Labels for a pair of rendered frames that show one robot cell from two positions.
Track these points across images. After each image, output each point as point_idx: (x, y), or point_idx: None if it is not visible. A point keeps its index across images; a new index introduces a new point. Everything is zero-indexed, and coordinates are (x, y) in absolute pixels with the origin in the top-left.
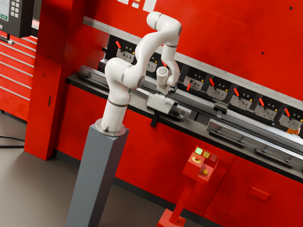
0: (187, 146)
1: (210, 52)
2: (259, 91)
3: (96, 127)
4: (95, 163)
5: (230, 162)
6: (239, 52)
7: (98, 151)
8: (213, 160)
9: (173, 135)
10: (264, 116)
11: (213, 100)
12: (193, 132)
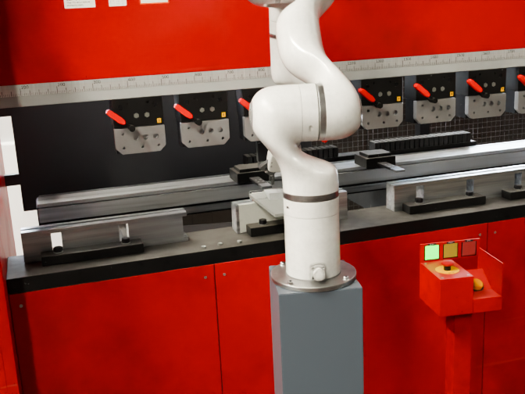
0: (387, 267)
1: (332, 33)
2: (457, 67)
3: (297, 287)
4: (330, 385)
5: (483, 245)
6: (387, 5)
7: (326, 346)
8: (469, 252)
9: (348, 260)
10: (490, 113)
11: (340, 155)
12: (385, 227)
